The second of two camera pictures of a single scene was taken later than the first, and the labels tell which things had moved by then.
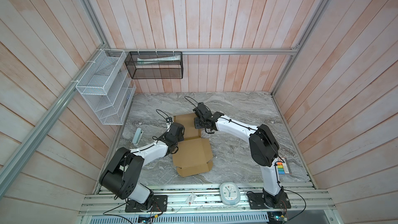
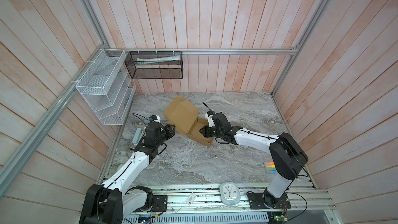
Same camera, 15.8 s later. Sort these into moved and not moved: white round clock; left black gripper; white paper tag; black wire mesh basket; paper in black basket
Moved: left black gripper
Not moved: paper in black basket; white paper tag; white round clock; black wire mesh basket
